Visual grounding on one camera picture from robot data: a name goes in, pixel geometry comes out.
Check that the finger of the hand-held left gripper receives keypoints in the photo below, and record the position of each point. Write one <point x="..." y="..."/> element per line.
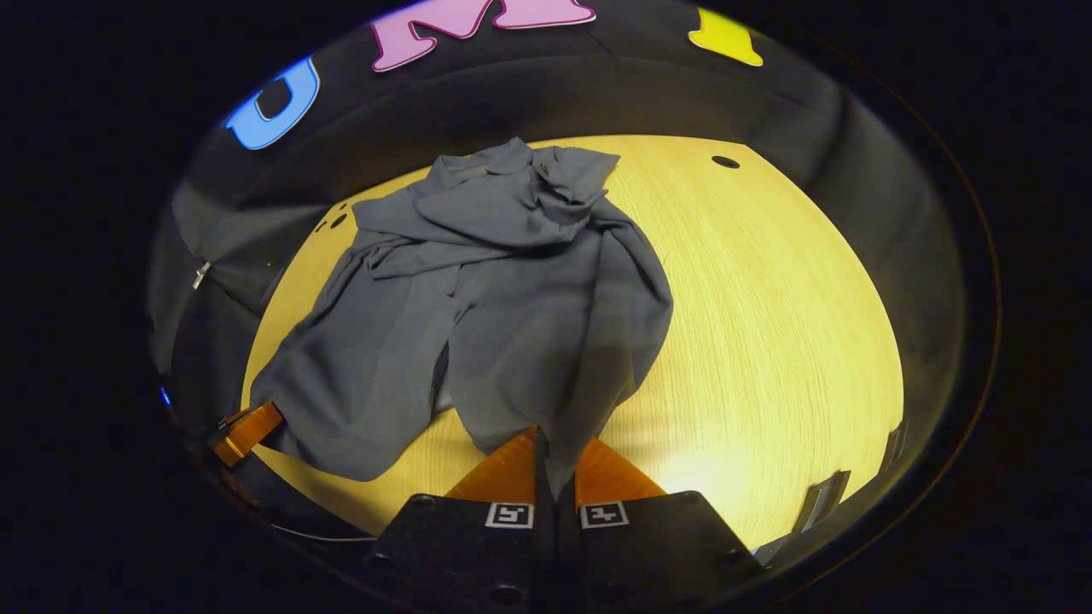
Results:
<point x="249" y="431"/>

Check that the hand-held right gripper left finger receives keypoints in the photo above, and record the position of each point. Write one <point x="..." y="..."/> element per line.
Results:
<point x="543" y="546"/>

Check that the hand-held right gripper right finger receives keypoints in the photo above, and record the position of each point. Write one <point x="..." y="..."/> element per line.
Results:
<point x="567" y="554"/>

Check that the grey button-up shirt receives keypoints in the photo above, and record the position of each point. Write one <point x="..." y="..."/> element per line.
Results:
<point x="512" y="324"/>

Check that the small silver clip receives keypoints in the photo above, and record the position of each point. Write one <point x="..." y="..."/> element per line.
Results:
<point x="201" y="275"/>

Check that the black backdrop cloth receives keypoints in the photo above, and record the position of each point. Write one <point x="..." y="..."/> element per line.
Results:
<point x="597" y="94"/>

